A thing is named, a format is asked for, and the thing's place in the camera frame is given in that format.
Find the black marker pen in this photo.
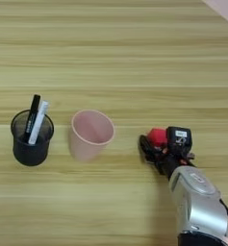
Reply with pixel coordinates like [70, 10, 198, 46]
[22, 93, 41, 143]

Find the red block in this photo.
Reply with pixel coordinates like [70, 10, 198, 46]
[146, 127, 168, 148]

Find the black mesh pen holder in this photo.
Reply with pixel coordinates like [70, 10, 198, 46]
[10, 109, 55, 167]

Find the white marker pen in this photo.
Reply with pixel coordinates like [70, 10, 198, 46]
[28, 100, 50, 145]

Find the pink plastic cup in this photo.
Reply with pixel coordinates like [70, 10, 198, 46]
[68, 109, 115, 163]

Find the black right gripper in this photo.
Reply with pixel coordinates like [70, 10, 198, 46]
[139, 134, 196, 176]

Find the black box with white label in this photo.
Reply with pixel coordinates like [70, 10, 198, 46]
[165, 126, 192, 154]

